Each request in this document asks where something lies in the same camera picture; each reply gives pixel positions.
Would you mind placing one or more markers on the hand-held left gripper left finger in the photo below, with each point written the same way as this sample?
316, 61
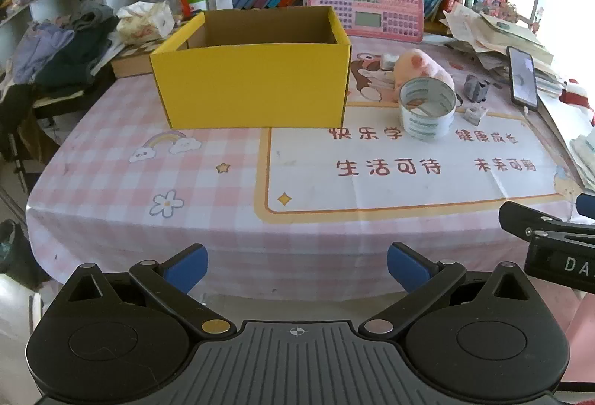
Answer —
188, 268

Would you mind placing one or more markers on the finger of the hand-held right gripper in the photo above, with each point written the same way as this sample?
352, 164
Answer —
586, 205
534, 219

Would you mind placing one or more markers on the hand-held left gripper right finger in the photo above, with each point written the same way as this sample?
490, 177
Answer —
406, 268

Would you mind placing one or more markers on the clear tape roll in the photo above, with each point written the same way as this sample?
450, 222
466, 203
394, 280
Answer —
425, 123

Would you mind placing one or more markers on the pink plush pig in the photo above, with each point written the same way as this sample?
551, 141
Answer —
418, 65

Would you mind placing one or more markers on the yellow cardboard box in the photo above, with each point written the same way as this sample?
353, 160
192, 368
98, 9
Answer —
251, 84

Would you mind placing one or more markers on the pink checkered tablecloth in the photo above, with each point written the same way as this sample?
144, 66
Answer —
162, 200

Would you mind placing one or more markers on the santa plush toy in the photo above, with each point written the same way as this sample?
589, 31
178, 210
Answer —
575, 96

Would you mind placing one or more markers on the small white grey block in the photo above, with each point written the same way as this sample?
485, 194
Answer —
475, 115

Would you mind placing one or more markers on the black smartphone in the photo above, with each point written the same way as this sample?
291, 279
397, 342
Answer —
523, 77

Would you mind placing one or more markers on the dark bag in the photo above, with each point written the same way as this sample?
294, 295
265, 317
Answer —
16, 251

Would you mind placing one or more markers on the pile of papers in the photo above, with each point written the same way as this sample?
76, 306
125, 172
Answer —
483, 33

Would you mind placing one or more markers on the wooden chessboard box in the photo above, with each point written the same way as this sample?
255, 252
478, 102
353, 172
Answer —
130, 63

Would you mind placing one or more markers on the dark green cloth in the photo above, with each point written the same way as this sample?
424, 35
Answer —
74, 61

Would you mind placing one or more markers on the floral tissue pack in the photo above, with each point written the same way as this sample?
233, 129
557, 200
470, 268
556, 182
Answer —
144, 21

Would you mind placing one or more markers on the purple cloth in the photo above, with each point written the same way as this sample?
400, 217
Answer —
37, 49

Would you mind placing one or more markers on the white green pot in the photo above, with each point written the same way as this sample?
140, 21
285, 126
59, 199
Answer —
196, 1

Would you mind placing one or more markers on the grey cloth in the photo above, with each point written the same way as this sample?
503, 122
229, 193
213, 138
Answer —
90, 14

